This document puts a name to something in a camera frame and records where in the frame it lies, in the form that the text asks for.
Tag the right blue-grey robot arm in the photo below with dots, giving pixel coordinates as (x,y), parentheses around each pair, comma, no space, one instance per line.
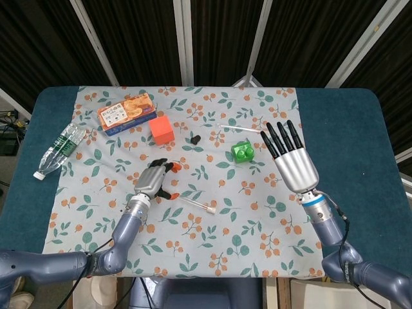
(331,235)

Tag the clear glass pipette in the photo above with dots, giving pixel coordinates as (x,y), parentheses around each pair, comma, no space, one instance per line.
(244,129)

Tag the floral print tablecloth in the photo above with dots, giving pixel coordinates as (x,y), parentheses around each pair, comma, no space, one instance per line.
(225,231)

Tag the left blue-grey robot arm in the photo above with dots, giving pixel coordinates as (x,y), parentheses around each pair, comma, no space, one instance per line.
(125,231)

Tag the small black object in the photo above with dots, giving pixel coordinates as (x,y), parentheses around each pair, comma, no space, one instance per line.
(195,139)

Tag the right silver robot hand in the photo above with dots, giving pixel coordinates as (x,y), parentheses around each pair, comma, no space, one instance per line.
(297,167)

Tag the clear plastic water bottle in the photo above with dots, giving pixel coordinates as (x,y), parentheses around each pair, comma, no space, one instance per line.
(62,145)

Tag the clear pipette tube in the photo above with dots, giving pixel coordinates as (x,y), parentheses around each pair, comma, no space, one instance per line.
(194,203)

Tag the white bag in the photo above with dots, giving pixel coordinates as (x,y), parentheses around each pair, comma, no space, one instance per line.
(96,291)

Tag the orange biscuit box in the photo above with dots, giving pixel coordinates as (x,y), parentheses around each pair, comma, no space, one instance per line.
(125,112)

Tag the teal table cover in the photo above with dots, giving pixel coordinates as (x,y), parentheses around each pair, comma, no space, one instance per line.
(347,128)

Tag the beige shoe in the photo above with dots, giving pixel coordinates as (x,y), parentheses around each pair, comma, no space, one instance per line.
(19,284)
(21,301)

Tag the orange cube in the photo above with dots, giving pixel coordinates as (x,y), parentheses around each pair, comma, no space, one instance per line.
(162,130)

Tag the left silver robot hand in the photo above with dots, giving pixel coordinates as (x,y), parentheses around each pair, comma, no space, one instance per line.
(151,180)

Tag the beige box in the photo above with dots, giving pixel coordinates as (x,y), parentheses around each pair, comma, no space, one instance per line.
(322,296)

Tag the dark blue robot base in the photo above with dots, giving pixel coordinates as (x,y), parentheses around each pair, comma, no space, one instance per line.
(199,294)

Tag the white frame pole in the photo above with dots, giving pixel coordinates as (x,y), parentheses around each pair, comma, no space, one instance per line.
(185,42)
(93,38)
(259,35)
(363,42)

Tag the green toy brick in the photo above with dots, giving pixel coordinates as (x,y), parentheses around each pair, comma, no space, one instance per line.
(242,153)

